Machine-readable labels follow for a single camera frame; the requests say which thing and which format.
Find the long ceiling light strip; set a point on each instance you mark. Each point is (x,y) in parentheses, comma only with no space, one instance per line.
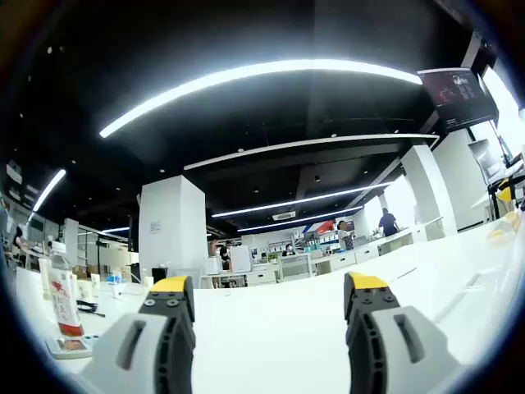
(303,200)
(254,71)
(48,189)

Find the hanging dark screen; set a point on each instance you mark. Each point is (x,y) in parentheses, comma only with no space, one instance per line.
(459,96)

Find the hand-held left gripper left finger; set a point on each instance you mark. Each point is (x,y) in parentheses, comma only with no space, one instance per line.
(135,353)

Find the black metal stand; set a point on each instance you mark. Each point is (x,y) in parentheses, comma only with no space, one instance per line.
(494,197)

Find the plastic bottle with red label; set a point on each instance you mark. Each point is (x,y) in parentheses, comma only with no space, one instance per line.
(65,303)

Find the white box appliance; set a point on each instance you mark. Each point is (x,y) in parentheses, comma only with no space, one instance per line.
(240,259)

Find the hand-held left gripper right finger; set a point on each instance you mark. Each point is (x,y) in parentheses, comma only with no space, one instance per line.
(389,353)

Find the black laptop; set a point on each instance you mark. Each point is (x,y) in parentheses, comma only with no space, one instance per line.
(485,160)

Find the ceiling air vent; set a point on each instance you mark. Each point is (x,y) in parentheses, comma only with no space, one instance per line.
(284,215)

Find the small black box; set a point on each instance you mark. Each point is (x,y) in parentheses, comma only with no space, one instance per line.
(160,275)

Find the white square pillar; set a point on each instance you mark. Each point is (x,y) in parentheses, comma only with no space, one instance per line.
(428,193)
(172,230)

